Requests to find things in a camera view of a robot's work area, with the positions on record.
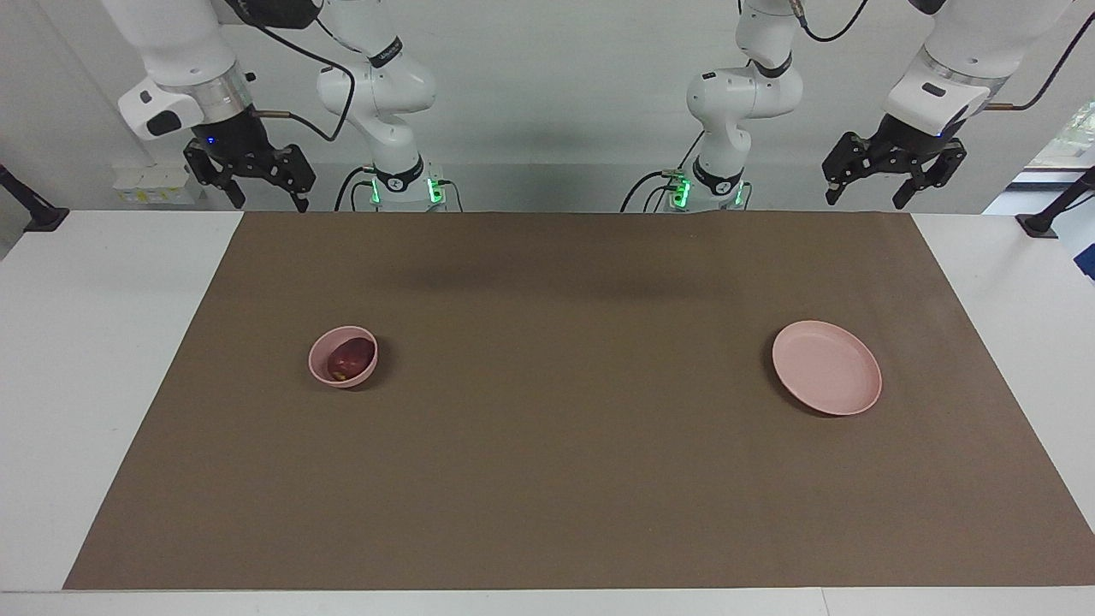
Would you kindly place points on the pink plate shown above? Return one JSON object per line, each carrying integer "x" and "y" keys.
{"x": 825, "y": 368}

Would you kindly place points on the blue object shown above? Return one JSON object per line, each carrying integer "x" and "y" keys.
{"x": 1085, "y": 248}

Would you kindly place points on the brown table mat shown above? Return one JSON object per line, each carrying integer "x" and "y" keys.
{"x": 547, "y": 470}

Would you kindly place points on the black clamp stand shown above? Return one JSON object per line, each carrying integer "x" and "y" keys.
{"x": 43, "y": 218}
{"x": 1039, "y": 227}

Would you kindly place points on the dark red apple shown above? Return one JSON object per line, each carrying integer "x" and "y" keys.
{"x": 351, "y": 355}

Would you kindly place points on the pink bowl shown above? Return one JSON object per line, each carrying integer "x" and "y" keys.
{"x": 318, "y": 364}

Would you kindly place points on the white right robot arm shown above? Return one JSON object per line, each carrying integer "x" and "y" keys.
{"x": 376, "y": 85}

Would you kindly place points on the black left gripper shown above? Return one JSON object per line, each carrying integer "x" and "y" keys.
{"x": 915, "y": 145}

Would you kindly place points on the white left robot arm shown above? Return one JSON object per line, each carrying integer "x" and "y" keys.
{"x": 736, "y": 94}

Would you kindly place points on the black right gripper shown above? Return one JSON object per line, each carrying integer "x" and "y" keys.
{"x": 235, "y": 141}

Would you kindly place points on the white yellow wall boxes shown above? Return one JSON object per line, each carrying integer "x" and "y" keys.
{"x": 154, "y": 192}

